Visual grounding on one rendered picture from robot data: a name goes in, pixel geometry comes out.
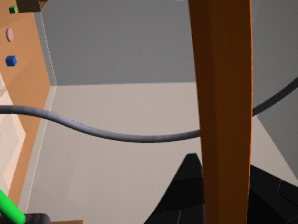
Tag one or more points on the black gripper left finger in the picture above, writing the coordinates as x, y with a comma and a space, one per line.
184, 200

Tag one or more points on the orange handle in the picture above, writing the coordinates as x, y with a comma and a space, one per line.
222, 45

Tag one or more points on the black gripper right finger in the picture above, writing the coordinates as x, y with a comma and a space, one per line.
271, 200

